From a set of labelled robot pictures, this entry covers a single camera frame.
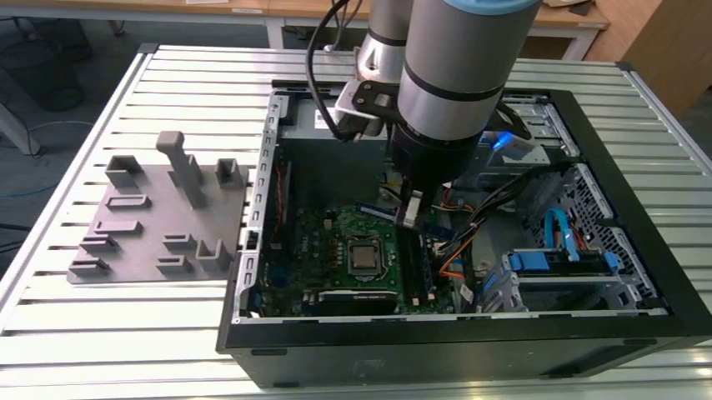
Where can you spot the blue disk carrier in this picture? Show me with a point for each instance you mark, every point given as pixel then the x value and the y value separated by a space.
pixel 492 291
pixel 531 262

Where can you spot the black RAM slot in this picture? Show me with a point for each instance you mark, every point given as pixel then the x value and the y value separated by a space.
pixel 407 266

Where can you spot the wooden desk white frame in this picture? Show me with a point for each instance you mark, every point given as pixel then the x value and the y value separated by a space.
pixel 574 21

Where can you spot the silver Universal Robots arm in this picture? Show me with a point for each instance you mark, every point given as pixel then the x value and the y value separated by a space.
pixel 456 62

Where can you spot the grey parts rack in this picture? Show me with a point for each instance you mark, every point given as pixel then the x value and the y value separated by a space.
pixel 155 208

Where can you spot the grey power supply unit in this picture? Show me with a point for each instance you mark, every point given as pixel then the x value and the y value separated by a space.
pixel 334 166

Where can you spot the black graphics card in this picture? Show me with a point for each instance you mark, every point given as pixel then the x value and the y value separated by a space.
pixel 359 302

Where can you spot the black PC case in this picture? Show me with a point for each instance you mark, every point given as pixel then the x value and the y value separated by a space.
pixel 389 362

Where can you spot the silver disk bay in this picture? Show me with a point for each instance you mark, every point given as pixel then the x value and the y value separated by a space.
pixel 579 285
pixel 548 160

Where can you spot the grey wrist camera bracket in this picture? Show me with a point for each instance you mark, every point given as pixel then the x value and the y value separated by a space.
pixel 361 100

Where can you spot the green motherboard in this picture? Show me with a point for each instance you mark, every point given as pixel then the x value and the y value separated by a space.
pixel 322 225

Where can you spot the silver CPU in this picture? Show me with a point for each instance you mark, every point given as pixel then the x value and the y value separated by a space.
pixel 364 256

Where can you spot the wooden cabinet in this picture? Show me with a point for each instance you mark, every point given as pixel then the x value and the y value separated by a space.
pixel 667 50

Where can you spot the RAM stick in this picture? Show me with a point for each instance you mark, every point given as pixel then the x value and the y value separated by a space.
pixel 379 211
pixel 428 266

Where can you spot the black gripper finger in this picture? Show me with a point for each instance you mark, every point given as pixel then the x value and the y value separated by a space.
pixel 413 196

